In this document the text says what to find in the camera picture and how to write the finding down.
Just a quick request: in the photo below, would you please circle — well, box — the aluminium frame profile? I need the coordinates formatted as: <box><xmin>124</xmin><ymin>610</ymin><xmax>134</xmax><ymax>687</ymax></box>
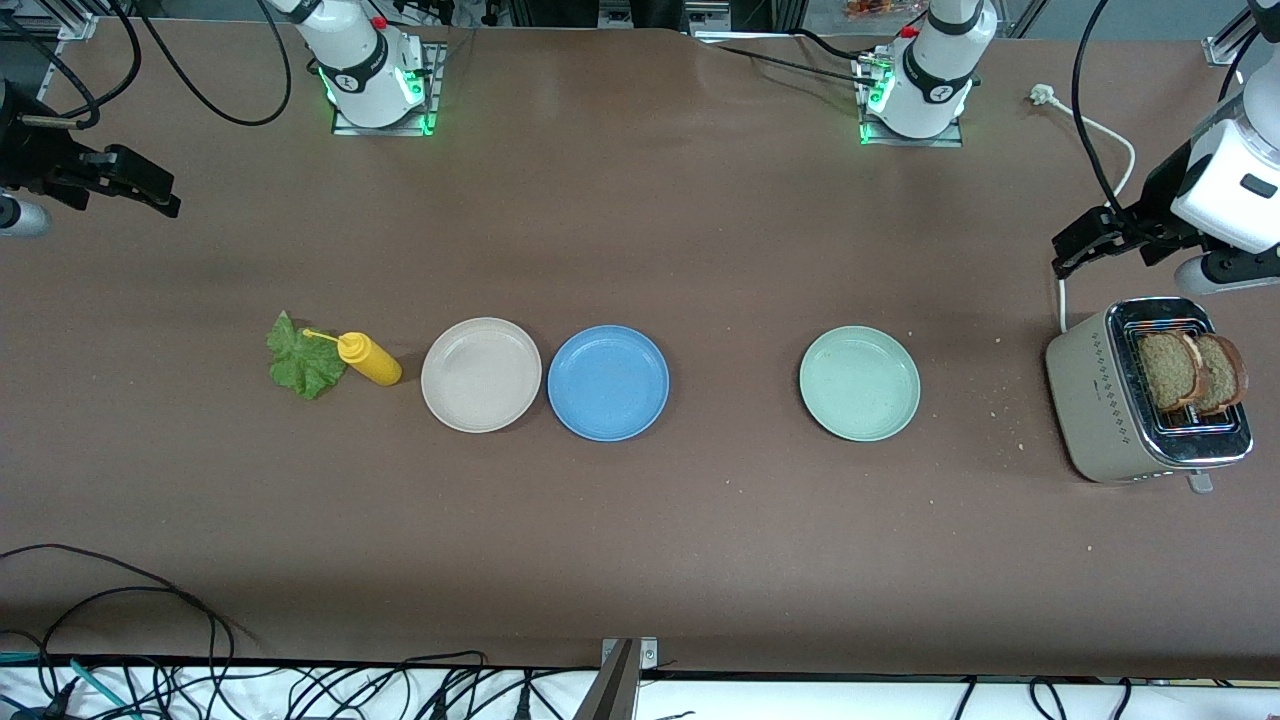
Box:
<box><xmin>0</xmin><ymin>0</ymin><xmax>96</xmax><ymax>43</ymax></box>
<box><xmin>1205</xmin><ymin>0</ymin><xmax>1263</xmax><ymax>67</ymax></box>

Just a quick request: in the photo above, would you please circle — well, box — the black base cable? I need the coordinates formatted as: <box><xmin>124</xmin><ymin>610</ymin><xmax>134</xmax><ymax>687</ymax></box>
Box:
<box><xmin>715</xmin><ymin>28</ymin><xmax>881</xmax><ymax>86</ymax></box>

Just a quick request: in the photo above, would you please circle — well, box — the yellow squeeze bottle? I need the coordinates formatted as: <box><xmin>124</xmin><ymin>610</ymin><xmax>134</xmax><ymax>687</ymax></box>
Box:
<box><xmin>302</xmin><ymin>328</ymin><xmax>403</xmax><ymax>387</ymax></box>

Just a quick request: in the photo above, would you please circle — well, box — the metal table bracket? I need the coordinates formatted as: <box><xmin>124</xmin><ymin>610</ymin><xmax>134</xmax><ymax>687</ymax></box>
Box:
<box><xmin>575</xmin><ymin>637</ymin><xmax>661</xmax><ymax>720</ymax></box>

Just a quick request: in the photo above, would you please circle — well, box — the beige chrome toaster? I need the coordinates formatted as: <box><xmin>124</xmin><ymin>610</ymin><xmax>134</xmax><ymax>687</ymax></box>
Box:
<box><xmin>1045</xmin><ymin>296</ymin><xmax>1254</xmax><ymax>494</ymax></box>

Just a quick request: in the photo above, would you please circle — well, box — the teal cable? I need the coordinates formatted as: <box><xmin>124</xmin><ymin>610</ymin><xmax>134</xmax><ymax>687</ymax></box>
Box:
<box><xmin>0</xmin><ymin>652</ymin><xmax>141</xmax><ymax>720</ymax></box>

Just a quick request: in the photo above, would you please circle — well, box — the beige round plate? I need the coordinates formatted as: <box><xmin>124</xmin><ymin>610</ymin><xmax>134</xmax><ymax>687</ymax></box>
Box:
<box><xmin>420</xmin><ymin>317</ymin><xmax>543</xmax><ymax>434</ymax></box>

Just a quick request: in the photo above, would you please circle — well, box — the green lettuce leaf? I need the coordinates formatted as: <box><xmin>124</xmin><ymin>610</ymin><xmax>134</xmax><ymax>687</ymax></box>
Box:
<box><xmin>266</xmin><ymin>310</ymin><xmax>349</xmax><ymax>401</ymax></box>

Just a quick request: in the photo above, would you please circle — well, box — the black looping cable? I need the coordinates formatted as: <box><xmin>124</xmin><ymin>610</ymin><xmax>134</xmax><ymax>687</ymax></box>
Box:
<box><xmin>130</xmin><ymin>0</ymin><xmax>293</xmax><ymax>128</ymax></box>

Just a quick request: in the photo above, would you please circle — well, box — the brown bread slice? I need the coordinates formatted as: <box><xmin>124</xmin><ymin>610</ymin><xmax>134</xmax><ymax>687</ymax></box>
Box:
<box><xmin>1195</xmin><ymin>334</ymin><xmax>1249</xmax><ymax>416</ymax></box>
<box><xmin>1137</xmin><ymin>331</ymin><xmax>1201</xmax><ymax>412</ymax></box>

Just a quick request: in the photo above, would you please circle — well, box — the blue round plate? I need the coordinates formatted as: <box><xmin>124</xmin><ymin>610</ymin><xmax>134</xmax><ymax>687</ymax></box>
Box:
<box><xmin>547</xmin><ymin>325</ymin><xmax>670</xmax><ymax>442</ymax></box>

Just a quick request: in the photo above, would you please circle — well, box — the black floor loop cable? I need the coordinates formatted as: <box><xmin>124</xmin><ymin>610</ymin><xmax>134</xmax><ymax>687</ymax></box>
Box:
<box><xmin>0</xmin><ymin>544</ymin><xmax>237</xmax><ymax>720</ymax></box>

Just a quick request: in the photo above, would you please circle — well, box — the pale green round plate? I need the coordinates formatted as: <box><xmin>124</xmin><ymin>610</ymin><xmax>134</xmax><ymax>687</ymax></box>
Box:
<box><xmin>798</xmin><ymin>326</ymin><xmax>921</xmax><ymax>442</ymax></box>

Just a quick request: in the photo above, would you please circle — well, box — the white toaster power cable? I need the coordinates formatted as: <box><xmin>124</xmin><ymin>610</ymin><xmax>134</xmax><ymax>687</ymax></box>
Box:
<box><xmin>1030</xmin><ymin>84</ymin><xmax>1137</xmax><ymax>334</ymax></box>

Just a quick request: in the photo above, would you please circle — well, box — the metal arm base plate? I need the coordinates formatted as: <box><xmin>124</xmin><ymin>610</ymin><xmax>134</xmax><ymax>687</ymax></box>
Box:
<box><xmin>858</xmin><ymin>50</ymin><xmax>966</xmax><ymax>149</ymax></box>
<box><xmin>332</xmin><ymin>42</ymin><xmax>441</xmax><ymax>137</ymax></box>

